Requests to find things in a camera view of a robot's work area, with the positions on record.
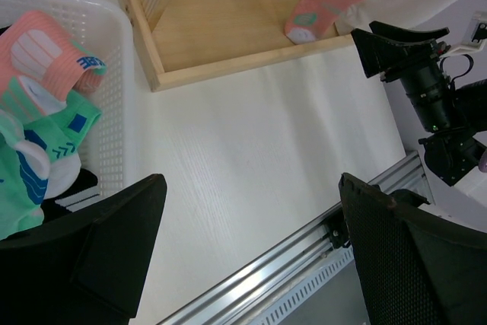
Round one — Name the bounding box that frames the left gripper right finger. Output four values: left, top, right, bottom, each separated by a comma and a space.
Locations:
339, 173, 486, 324

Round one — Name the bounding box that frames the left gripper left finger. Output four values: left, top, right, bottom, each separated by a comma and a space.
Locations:
1, 174, 167, 324

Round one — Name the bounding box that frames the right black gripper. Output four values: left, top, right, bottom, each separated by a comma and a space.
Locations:
351, 21, 474, 84

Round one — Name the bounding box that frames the black sock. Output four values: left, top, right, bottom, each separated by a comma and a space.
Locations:
41, 168, 100, 220

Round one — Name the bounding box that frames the mint green sock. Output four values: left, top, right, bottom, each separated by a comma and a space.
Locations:
1, 110, 50, 239
24, 91, 102, 199

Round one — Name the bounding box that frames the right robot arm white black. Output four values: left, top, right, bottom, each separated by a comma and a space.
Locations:
351, 21, 486, 186

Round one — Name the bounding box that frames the wooden clothes rack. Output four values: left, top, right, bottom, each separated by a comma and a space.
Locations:
119, 0, 352, 92

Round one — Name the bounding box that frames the white plastic basket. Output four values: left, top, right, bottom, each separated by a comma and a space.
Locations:
1, 0, 135, 199

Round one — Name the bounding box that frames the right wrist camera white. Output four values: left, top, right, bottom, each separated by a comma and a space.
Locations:
447, 11, 486, 56

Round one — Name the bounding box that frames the aluminium rail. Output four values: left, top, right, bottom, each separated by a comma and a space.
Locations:
155, 149, 434, 325

